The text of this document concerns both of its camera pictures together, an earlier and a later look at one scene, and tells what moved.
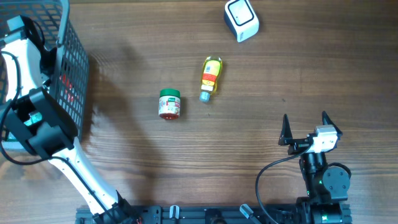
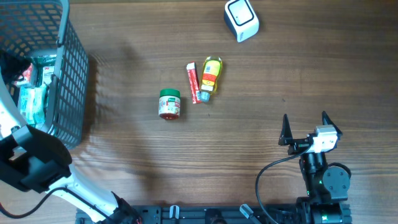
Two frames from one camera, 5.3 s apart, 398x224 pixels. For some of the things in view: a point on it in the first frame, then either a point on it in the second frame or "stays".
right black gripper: [298, 144] stays
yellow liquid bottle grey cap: [212, 70] stays
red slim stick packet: [68, 87] → [194, 83]
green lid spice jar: [169, 104] stays
